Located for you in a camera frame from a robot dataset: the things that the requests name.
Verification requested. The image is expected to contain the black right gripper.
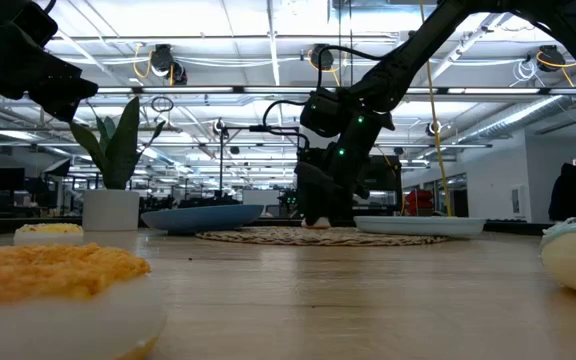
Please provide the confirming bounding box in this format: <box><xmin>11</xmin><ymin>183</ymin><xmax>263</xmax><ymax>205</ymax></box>
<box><xmin>294</xmin><ymin>105</ymin><xmax>397</xmax><ymax>227</ymax></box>

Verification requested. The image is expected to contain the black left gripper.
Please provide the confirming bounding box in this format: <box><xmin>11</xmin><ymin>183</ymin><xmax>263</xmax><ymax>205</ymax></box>
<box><xmin>0</xmin><ymin>0</ymin><xmax>100</xmax><ymax>124</ymax></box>

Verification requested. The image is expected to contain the small yellow donut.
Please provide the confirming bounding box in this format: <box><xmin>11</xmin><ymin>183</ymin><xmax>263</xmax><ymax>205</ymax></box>
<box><xmin>13</xmin><ymin>222</ymin><xmax>85</xmax><ymax>246</ymax></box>

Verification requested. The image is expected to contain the small orange donut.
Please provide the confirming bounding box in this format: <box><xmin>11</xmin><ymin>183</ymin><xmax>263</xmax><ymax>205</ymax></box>
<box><xmin>0</xmin><ymin>242</ymin><xmax>168</xmax><ymax>360</ymax></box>

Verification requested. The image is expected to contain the round woven placemat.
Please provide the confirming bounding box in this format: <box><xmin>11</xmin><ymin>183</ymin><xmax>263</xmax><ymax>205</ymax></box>
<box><xmin>195</xmin><ymin>226</ymin><xmax>450</xmax><ymax>247</ymax></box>

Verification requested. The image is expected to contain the red equipment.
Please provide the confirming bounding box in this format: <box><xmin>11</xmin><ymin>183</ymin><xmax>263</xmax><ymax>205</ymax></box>
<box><xmin>404</xmin><ymin>188</ymin><xmax>434</xmax><ymax>217</ymax></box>

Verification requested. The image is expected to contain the light blue plate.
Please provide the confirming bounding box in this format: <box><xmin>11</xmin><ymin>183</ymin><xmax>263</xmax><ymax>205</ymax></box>
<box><xmin>353</xmin><ymin>215</ymin><xmax>488</xmax><ymax>239</ymax></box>

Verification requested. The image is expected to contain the dark computer monitor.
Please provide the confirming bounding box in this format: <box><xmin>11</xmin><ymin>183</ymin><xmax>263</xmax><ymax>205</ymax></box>
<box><xmin>0</xmin><ymin>167</ymin><xmax>26</xmax><ymax>192</ymax></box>

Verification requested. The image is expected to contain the dark blue plate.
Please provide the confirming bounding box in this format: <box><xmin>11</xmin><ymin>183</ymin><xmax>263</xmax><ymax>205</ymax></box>
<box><xmin>140</xmin><ymin>203</ymin><xmax>265</xmax><ymax>236</ymax></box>

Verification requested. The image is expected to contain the green plant in white pot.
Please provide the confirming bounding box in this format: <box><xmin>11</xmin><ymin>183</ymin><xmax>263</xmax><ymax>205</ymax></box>
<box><xmin>70</xmin><ymin>96</ymin><xmax>167</xmax><ymax>232</ymax></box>

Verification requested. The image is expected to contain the black ceiling cable reel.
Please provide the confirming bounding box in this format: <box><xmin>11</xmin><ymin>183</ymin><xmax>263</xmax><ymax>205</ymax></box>
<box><xmin>309</xmin><ymin>43</ymin><xmax>337</xmax><ymax>71</ymax></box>
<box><xmin>148</xmin><ymin>43</ymin><xmax>188</xmax><ymax>85</ymax></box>
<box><xmin>536</xmin><ymin>44</ymin><xmax>567</xmax><ymax>74</ymax></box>

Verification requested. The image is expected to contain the yellow cable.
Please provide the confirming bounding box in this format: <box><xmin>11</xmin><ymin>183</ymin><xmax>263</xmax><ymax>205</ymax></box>
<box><xmin>419</xmin><ymin>0</ymin><xmax>453</xmax><ymax>217</ymax></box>

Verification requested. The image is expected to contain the black aluminium table frame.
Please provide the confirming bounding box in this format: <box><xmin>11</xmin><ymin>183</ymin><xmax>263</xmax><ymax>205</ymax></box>
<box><xmin>0</xmin><ymin>215</ymin><xmax>555</xmax><ymax>237</ymax></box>

